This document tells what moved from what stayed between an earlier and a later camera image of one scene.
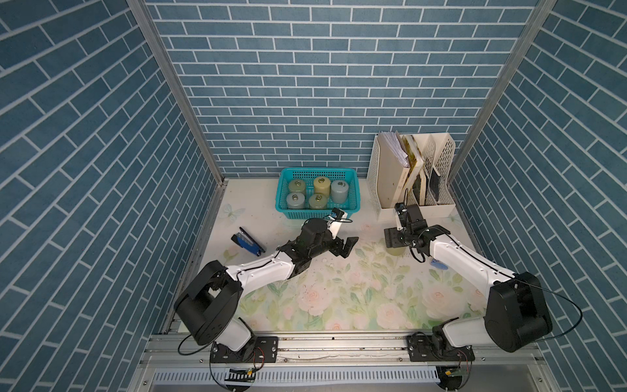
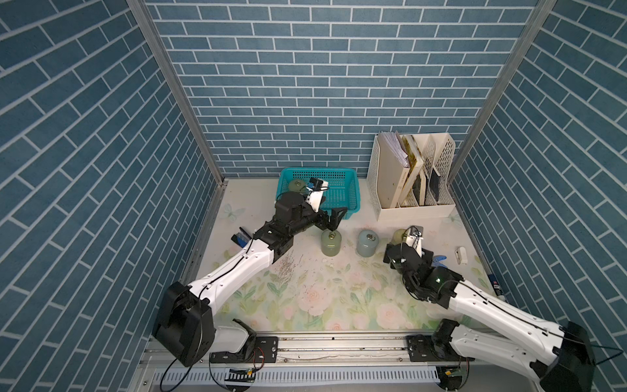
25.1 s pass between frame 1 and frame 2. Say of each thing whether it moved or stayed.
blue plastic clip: stayed
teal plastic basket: stayed
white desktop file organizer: stayed
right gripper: moved
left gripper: moved
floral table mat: stayed
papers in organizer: stayed
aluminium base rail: stayed
